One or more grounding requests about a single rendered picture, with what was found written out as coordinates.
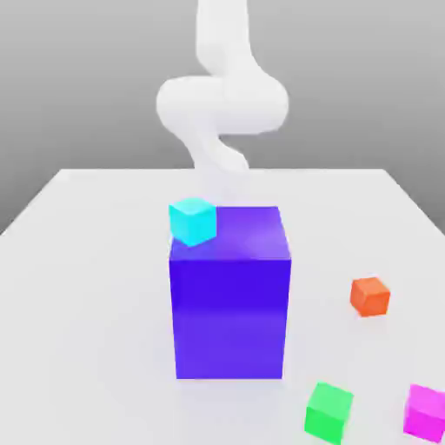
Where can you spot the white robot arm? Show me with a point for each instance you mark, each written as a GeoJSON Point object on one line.
{"type": "Point", "coordinates": [222, 104]}

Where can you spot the small cyan cube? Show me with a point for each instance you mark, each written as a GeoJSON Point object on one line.
{"type": "Point", "coordinates": [193, 222]}

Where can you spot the small orange cube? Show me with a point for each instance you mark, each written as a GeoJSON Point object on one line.
{"type": "Point", "coordinates": [369, 297]}

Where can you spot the small green cube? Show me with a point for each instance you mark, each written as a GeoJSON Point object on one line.
{"type": "Point", "coordinates": [328, 412]}

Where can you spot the small magenta cube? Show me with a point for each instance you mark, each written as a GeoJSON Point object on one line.
{"type": "Point", "coordinates": [426, 413]}

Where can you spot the large purple box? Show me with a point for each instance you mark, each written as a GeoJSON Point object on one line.
{"type": "Point", "coordinates": [229, 313]}

